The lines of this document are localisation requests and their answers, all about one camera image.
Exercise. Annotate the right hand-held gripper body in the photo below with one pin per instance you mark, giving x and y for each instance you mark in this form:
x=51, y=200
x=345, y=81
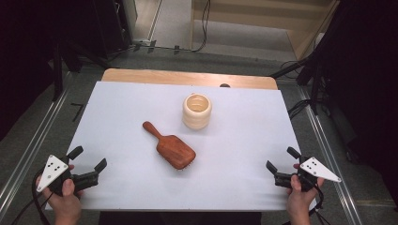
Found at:
x=316, y=168

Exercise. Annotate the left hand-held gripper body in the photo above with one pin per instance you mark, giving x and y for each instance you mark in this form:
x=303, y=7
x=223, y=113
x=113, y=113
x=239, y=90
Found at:
x=51, y=172

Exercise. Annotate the brown wooden hairbrush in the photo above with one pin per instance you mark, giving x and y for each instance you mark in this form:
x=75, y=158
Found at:
x=175, y=151

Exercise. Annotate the cream ribbed cup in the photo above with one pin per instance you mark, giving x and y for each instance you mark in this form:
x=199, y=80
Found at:
x=197, y=120

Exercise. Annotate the person's left hand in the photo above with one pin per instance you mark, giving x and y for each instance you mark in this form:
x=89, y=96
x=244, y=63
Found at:
x=66, y=207

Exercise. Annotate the person's right hand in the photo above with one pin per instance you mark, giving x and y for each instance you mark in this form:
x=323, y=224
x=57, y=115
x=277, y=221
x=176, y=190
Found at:
x=298, y=204

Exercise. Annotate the white table mat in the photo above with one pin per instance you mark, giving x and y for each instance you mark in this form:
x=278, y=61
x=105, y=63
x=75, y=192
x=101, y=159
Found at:
x=237, y=162

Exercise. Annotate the black metal stand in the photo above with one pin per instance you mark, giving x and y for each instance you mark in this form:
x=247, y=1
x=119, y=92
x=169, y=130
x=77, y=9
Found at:
x=57, y=72
x=315, y=87

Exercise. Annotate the black curtain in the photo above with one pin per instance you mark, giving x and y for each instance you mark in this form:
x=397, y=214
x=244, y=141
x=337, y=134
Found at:
x=22, y=62
x=366, y=78

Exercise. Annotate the wooden table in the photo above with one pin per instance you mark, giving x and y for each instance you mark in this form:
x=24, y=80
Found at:
x=162, y=77

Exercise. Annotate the dark cabinet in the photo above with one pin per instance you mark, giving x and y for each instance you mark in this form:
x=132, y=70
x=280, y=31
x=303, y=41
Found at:
x=112, y=25

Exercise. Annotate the light wooden furniture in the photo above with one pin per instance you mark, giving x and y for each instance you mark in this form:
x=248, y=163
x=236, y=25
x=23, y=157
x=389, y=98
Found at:
x=250, y=12

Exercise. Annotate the metal floor rail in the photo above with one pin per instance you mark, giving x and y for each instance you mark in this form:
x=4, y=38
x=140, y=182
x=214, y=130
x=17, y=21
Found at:
x=34, y=146
x=331, y=162

